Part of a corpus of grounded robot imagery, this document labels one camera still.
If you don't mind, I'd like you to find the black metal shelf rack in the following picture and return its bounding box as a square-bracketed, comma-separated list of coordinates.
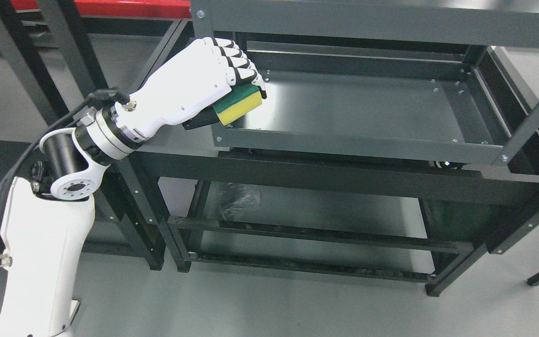
[0, 0, 539, 298]

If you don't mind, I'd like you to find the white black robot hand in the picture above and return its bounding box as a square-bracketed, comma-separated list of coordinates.
[115, 37, 267, 141]

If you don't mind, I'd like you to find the clear plastic bag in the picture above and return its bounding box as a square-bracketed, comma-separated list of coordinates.
[217, 182, 262, 220]

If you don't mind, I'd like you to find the red metal beam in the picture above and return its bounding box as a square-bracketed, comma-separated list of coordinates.
[11, 0, 192, 19]

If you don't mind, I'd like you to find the grey metal shelf cart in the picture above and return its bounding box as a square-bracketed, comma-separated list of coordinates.
[190, 0, 539, 166]

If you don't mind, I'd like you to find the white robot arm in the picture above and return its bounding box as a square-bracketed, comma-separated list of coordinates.
[0, 88, 136, 337]

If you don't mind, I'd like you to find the green yellow sponge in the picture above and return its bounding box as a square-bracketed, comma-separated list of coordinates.
[212, 84, 262, 126]

